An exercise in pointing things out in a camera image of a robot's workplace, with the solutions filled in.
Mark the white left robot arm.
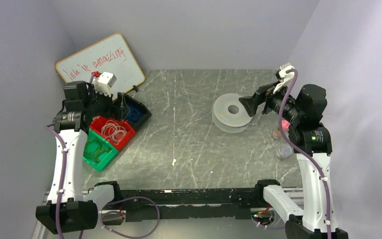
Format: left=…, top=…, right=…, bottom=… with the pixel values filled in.
left=35, top=80, right=126, bottom=239

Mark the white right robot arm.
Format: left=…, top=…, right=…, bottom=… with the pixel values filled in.
left=239, top=84, right=349, bottom=239

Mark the black storage bin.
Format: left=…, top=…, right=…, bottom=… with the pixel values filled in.
left=125, top=98, right=152, bottom=131

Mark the white perforated filament spool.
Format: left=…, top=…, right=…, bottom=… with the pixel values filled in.
left=212, top=93, right=252, bottom=133

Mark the red storage bin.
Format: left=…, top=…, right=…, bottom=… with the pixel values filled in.
left=90, top=116, right=136, bottom=151

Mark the pink capped small bottle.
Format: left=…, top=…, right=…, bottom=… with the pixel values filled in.
left=272, top=120, right=290, bottom=140

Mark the green storage bin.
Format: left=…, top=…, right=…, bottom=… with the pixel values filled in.
left=83, top=129, right=118, bottom=172

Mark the clear small jar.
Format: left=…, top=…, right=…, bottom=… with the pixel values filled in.
left=276, top=144, right=293, bottom=159

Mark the whiteboard with red writing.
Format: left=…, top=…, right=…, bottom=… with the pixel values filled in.
left=55, top=33, right=145, bottom=100

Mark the blue cable coil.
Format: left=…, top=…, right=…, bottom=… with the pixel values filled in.
left=125, top=105, right=145, bottom=124

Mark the white cable coil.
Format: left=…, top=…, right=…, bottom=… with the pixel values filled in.
left=101, top=120, right=128, bottom=143

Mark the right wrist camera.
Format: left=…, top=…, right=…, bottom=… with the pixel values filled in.
left=273, top=62, right=294, bottom=94

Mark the green cable coil in bin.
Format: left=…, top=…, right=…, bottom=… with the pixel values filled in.
left=85, top=140, right=112, bottom=165

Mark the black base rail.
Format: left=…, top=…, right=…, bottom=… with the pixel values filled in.
left=89, top=180, right=297, bottom=222

